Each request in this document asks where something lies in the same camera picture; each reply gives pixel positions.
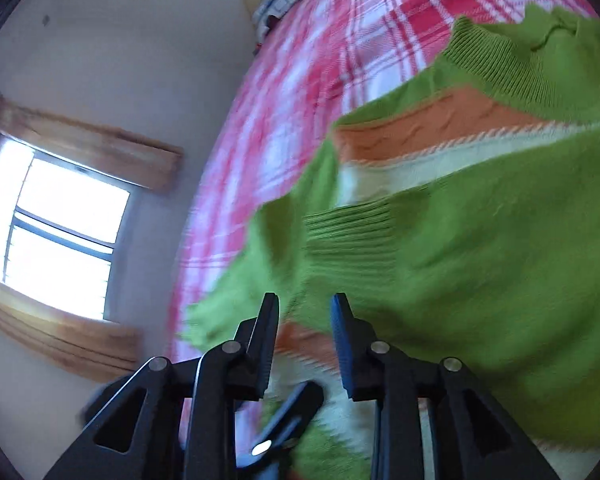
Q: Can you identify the green striped knit sweater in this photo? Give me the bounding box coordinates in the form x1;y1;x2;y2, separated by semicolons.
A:
184;6;600;451

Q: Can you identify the tan side window curtain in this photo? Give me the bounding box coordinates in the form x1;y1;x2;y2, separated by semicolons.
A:
0;96;183;192

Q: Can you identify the side window with frame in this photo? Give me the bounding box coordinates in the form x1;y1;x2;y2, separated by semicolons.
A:
0;136;133;320

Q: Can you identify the red white plaid bedspread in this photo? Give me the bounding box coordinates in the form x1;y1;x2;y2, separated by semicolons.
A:
178;0;592;342

